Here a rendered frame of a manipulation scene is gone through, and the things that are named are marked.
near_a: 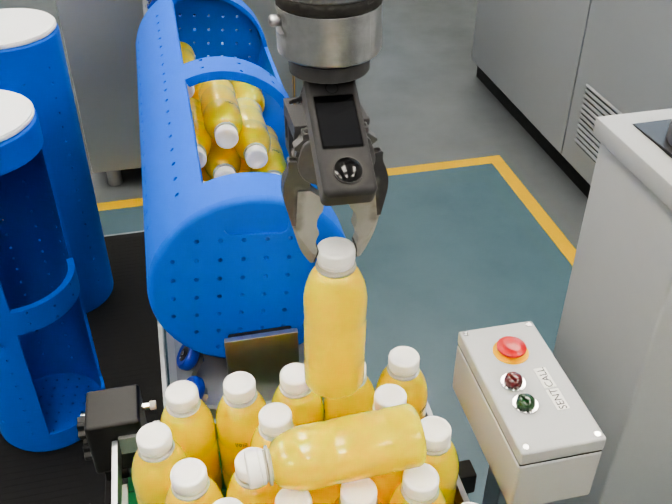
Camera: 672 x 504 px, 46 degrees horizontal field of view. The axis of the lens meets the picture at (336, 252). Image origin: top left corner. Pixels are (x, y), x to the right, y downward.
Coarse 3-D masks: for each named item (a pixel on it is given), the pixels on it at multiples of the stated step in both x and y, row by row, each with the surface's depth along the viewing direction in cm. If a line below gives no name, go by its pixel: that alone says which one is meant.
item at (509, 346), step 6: (510, 336) 97; (498, 342) 96; (504, 342) 96; (510, 342) 96; (516, 342) 96; (522, 342) 96; (498, 348) 95; (504, 348) 95; (510, 348) 95; (516, 348) 95; (522, 348) 95; (504, 354) 95; (510, 354) 94; (516, 354) 94; (522, 354) 95
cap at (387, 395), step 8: (384, 384) 94; (392, 384) 94; (376, 392) 93; (384, 392) 93; (392, 392) 93; (400, 392) 93; (376, 400) 92; (384, 400) 92; (392, 400) 92; (400, 400) 92; (376, 408) 93
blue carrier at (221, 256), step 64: (192, 0) 169; (192, 64) 135; (256, 64) 181; (192, 128) 117; (192, 192) 104; (256, 192) 101; (192, 256) 103; (256, 256) 105; (192, 320) 109; (256, 320) 112
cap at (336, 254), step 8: (328, 240) 79; (336, 240) 79; (344, 240) 79; (320, 248) 78; (328, 248) 78; (336, 248) 78; (344, 248) 78; (352, 248) 78; (320, 256) 77; (328, 256) 77; (336, 256) 77; (344, 256) 77; (352, 256) 77; (320, 264) 78; (328, 264) 77; (336, 264) 77; (344, 264) 77; (352, 264) 78; (336, 272) 78
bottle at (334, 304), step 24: (312, 288) 79; (336, 288) 78; (360, 288) 79; (312, 312) 80; (336, 312) 79; (360, 312) 80; (312, 336) 82; (336, 336) 81; (360, 336) 82; (312, 360) 84; (336, 360) 83; (360, 360) 85; (312, 384) 86; (336, 384) 85; (360, 384) 87
